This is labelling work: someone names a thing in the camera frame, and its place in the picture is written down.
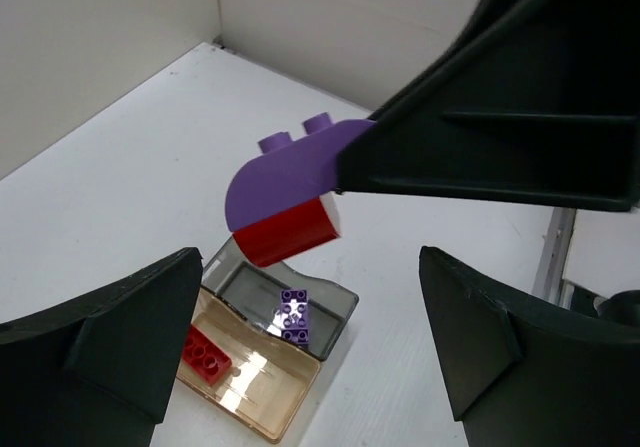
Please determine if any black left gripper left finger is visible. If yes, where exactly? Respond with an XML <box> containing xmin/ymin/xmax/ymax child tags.
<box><xmin>1</xmin><ymin>247</ymin><xmax>203</xmax><ymax>446</ymax></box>

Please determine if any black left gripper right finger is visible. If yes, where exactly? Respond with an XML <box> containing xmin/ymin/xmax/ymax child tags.
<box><xmin>419</xmin><ymin>247</ymin><xmax>639</xmax><ymax>446</ymax></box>

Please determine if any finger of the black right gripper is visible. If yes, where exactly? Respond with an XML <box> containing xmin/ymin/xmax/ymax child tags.
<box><xmin>337</xmin><ymin>0</ymin><xmax>639</xmax><ymax>212</ymax></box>

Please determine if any red lego brick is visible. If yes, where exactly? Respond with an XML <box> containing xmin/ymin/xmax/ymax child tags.
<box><xmin>233</xmin><ymin>193</ymin><xmax>341</xmax><ymax>268</ymax></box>
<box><xmin>181</xmin><ymin>325</ymin><xmax>232</xmax><ymax>386</ymax></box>

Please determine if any small purple lego brick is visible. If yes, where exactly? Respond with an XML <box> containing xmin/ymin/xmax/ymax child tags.
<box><xmin>280</xmin><ymin>289</ymin><xmax>310</xmax><ymax>346</ymax></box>

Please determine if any purple lego piece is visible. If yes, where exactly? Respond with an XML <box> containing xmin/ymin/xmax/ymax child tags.
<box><xmin>225</xmin><ymin>113</ymin><xmax>374</xmax><ymax>232</ymax></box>

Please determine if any clear orange container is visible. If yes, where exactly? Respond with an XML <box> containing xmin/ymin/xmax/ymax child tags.
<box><xmin>177</xmin><ymin>287</ymin><xmax>321</xmax><ymax>444</ymax></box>

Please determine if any clear grey container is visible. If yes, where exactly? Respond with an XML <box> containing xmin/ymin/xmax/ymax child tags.
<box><xmin>203</xmin><ymin>239</ymin><xmax>359</xmax><ymax>361</ymax></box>

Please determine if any aluminium frame rail right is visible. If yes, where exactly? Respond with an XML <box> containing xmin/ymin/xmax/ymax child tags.
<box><xmin>531</xmin><ymin>207</ymin><xmax>577</xmax><ymax>305</ymax></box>

